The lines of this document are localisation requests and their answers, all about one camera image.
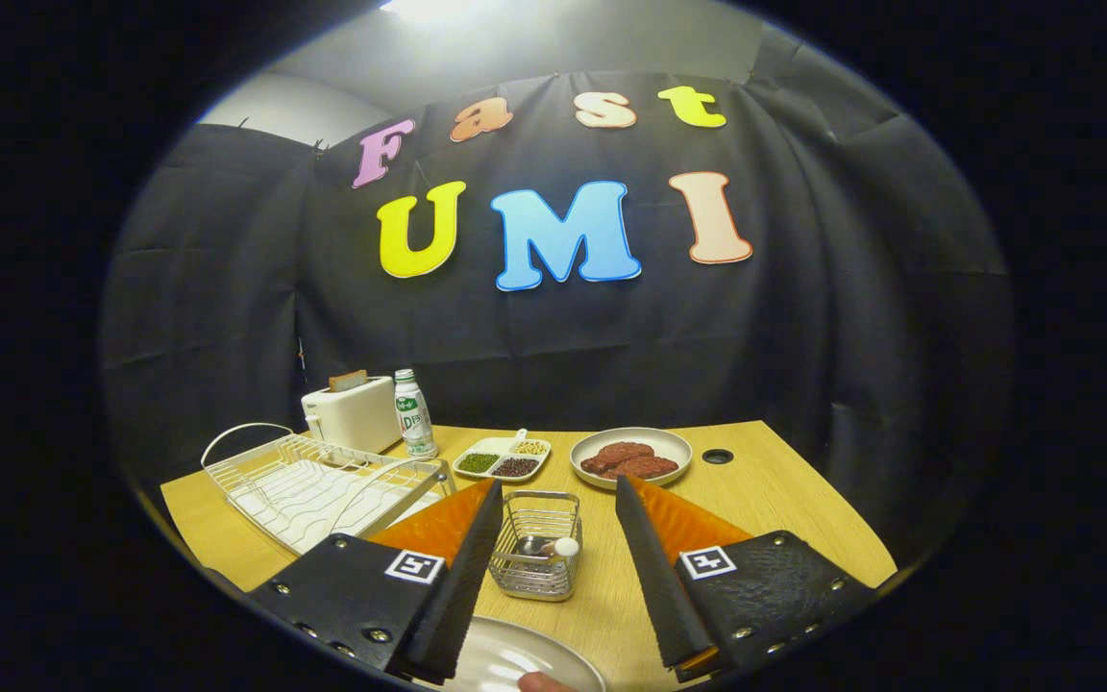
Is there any white drip tray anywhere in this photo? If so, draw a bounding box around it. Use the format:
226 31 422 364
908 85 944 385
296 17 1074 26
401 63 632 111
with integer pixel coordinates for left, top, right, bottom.
227 461 444 554

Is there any beige oval dish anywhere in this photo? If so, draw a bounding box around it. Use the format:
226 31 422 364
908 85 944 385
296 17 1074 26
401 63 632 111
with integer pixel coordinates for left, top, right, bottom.
570 427 694 491

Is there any white divided tray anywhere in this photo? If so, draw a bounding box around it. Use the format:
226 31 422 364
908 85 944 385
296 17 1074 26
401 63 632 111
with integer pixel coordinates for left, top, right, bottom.
452 429 553 482

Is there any spoon with red checkered handle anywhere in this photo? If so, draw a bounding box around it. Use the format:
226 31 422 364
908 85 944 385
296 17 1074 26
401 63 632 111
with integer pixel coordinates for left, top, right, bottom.
513 534 580 568

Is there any white toaster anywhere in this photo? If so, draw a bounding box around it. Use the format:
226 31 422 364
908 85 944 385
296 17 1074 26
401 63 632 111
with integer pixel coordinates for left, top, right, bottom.
301 376 404 456

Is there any metal wire basket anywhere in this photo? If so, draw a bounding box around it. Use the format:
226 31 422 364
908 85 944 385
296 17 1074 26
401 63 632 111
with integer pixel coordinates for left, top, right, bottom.
488 490 583 603

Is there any white wire dish rack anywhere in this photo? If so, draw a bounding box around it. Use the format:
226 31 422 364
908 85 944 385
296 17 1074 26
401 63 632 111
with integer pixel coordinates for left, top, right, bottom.
201 422 455 556

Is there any red meat patty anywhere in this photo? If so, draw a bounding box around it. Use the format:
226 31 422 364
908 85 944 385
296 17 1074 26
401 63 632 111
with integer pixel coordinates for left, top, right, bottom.
611 456 680 481
580 441 656 475

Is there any round beige plate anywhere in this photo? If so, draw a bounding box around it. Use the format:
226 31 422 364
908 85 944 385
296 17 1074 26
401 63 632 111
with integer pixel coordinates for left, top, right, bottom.
433 616 609 692

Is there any black backdrop cloth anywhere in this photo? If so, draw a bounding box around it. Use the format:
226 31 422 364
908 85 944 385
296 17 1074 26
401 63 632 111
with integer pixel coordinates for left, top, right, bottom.
97 72 1011 578

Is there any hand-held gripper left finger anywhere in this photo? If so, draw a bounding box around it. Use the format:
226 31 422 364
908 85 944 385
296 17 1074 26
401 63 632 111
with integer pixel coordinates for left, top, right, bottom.
246 478 504 686

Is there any white bottle with green label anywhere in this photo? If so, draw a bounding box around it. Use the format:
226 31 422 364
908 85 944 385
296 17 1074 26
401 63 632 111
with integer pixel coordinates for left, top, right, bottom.
393 369 439 459

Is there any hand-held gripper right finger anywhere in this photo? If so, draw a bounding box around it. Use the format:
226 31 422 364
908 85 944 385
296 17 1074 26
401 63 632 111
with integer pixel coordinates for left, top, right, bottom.
615 475 876 683

